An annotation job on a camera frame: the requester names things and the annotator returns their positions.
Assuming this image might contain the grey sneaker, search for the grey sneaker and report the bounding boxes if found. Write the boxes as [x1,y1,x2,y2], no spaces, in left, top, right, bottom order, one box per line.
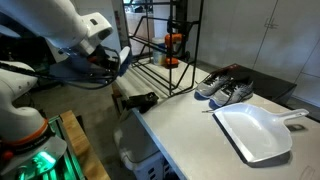
[195,75,231,99]
[210,77,254,107]

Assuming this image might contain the right grey sneaker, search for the right grey sneaker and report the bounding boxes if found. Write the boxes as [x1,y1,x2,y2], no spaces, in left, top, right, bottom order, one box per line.
[210,77,254,107]

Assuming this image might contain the left grey sneaker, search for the left grey sneaker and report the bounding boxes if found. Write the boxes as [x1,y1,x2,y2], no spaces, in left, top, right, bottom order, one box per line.
[195,75,231,99]

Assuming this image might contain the black metal rack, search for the black metal rack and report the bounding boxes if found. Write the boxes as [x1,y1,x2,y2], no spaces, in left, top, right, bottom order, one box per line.
[123,0,204,97]

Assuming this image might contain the white laundry basket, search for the white laundry basket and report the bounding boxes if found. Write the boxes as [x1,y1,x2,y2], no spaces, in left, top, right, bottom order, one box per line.
[113,109,172,180]

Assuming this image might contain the black floor mat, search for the black floor mat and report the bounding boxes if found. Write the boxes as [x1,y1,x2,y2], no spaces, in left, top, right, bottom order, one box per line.
[218,64,297,105]

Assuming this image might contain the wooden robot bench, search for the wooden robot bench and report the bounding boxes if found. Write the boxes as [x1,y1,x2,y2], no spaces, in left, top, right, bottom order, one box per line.
[60,110,111,180]

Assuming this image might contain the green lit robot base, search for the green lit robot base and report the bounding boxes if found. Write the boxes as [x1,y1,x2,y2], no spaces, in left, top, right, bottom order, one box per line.
[0,61,84,180]

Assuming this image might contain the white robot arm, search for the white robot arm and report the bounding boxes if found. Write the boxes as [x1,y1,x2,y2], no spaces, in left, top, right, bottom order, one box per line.
[0,0,118,83]

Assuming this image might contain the orange power drill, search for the orange power drill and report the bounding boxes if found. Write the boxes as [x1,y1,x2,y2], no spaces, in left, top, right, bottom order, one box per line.
[164,33,182,69]

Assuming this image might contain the blue brush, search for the blue brush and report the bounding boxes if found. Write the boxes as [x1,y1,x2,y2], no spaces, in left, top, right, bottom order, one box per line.
[118,46,132,76]

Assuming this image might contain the white dustpan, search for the white dustpan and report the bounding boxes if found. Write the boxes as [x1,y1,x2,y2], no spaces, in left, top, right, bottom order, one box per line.
[213,103,308,163]

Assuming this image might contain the white plastic container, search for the white plastic container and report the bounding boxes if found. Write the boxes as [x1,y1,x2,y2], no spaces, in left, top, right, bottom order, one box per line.
[152,37,165,66]

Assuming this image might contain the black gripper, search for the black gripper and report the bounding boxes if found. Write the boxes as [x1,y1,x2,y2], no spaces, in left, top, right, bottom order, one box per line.
[49,45,119,82]

